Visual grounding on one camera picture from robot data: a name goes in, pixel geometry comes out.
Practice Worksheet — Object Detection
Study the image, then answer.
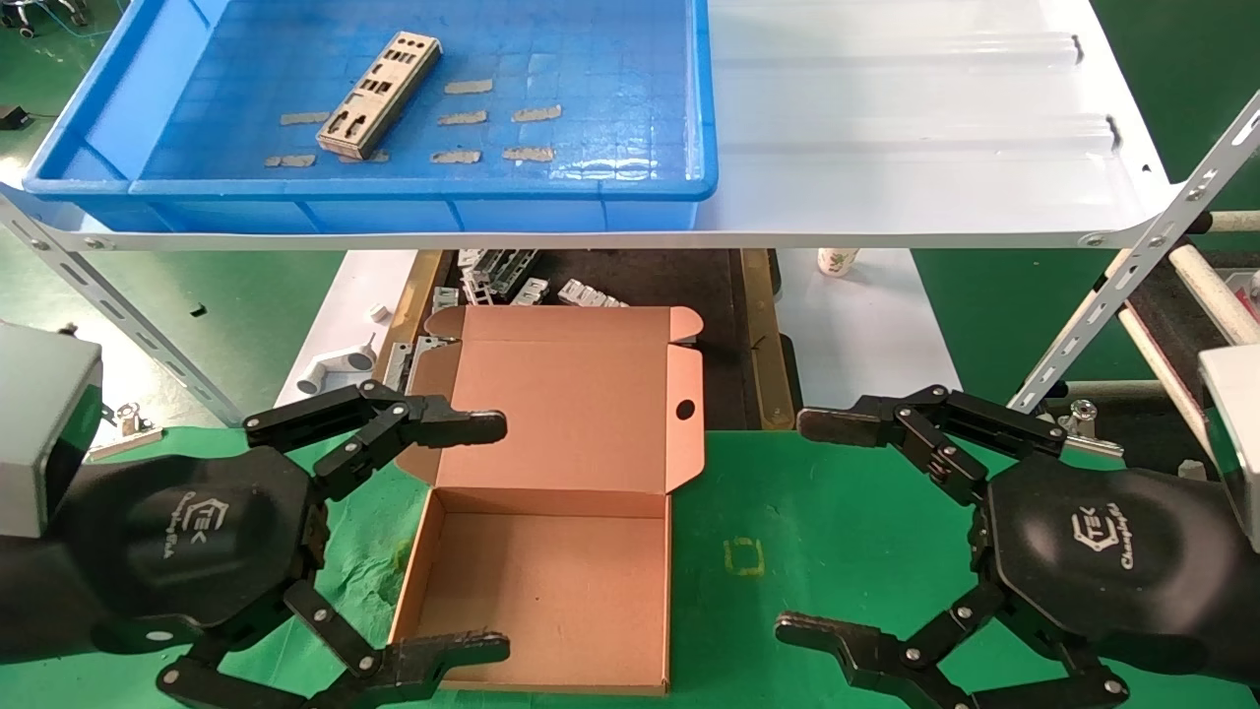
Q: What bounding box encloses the black rack panel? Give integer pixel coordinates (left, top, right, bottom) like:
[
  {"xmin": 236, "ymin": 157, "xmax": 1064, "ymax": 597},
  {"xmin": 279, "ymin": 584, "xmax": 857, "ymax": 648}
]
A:
[{"xmin": 1127, "ymin": 246, "xmax": 1260, "ymax": 474}]

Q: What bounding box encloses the white pipe fitting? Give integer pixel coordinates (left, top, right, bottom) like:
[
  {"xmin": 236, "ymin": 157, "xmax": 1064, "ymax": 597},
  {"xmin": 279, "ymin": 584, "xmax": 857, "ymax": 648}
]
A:
[{"xmin": 295, "ymin": 333, "xmax": 377, "ymax": 397}]

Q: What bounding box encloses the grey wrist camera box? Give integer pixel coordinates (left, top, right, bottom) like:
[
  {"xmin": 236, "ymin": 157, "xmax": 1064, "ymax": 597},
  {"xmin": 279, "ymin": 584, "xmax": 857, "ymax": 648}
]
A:
[
  {"xmin": 0, "ymin": 323, "xmax": 104, "ymax": 540},
  {"xmin": 1199, "ymin": 345, "xmax": 1260, "ymax": 552}
]

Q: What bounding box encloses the wheeled chair base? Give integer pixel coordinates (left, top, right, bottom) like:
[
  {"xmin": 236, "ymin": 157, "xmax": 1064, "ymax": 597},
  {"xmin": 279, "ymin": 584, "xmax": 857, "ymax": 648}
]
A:
[{"xmin": 0, "ymin": 0, "xmax": 95, "ymax": 40}]

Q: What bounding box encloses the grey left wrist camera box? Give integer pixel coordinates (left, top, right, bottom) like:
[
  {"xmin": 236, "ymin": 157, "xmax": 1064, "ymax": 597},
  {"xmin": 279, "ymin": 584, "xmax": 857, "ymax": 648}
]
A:
[{"xmin": 0, "ymin": 323, "xmax": 104, "ymax": 540}]

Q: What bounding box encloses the brown cardboard box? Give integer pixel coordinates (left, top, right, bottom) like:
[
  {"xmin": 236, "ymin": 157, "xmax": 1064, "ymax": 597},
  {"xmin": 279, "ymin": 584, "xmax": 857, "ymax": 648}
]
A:
[{"xmin": 389, "ymin": 303, "xmax": 706, "ymax": 695}]

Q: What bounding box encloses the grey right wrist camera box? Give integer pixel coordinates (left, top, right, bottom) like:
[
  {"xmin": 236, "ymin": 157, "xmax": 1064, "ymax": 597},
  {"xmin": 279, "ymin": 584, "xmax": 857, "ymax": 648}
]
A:
[{"xmin": 1199, "ymin": 345, "xmax": 1260, "ymax": 552}]

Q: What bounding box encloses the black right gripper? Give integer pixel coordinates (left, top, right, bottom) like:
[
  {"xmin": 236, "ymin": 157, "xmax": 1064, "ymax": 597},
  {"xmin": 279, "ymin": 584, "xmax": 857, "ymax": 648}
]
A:
[{"xmin": 775, "ymin": 384, "xmax": 1260, "ymax": 709}]

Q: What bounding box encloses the perforated steel shelf upright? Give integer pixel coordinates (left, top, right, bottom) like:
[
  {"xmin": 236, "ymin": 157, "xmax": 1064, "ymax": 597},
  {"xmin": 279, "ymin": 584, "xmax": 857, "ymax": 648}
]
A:
[
  {"xmin": 1006, "ymin": 91, "xmax": 1260, "ymax": 415},
  {"xmin": 0, "ymin": 192, "xmax": 242, "ymax": 426}
]

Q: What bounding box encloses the green table cloth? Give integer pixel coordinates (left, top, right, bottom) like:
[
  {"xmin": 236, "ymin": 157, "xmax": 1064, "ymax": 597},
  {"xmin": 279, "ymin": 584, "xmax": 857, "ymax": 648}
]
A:
[{"xmin": 0, "ymin": 425, "xmax": 1260, "ymax": 709}]

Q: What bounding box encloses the blue plastic tray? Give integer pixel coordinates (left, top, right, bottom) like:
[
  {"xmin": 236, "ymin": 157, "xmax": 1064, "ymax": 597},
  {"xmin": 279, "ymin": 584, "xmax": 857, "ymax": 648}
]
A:
[{"xmin": 22, "ymin": 0, "xmax": 718, "ymax": 234}]

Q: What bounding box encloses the black tray with wooden frame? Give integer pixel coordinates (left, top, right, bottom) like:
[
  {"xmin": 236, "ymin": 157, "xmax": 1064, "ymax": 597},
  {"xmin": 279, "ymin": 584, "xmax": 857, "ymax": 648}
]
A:
[{"xmin": 374, "ymin": 248, "xmax": 806, "ymax": 431}]

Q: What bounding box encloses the slotted metal bracket pile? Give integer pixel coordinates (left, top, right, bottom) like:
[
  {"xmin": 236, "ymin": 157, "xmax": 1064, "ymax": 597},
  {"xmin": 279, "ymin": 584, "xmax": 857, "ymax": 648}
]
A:
[{"xmin": 458, "ymin": 248, "xmax": 540, "ymax": 299}]

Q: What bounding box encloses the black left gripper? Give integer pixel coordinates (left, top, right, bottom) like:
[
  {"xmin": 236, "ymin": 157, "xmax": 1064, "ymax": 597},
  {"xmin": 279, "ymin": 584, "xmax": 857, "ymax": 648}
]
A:
[{"xmin": 0, "ymin": 379, "xmax": 511, "ymax": 709}]

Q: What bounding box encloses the bent metal bracket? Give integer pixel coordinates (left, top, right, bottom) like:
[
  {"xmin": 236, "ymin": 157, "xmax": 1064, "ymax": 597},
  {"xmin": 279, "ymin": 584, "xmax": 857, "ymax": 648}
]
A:
[{"xmin": 382, "ymin": 335, "xmax": 456, "ymax": 392}]

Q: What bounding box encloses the white metal shelf board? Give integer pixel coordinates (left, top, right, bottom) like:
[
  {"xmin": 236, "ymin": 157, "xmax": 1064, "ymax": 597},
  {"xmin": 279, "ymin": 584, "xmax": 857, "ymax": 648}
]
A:
[{"xmin": 0, "ymin": 0, "xmax": 1177, "ymax": 250}]

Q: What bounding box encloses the ridged metal bracket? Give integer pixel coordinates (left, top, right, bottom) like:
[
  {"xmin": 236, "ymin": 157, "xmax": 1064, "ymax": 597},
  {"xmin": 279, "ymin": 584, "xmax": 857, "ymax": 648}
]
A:
[{"xmin": 558, "ymin": 280, "xmax": 631, "ymax": 308}]

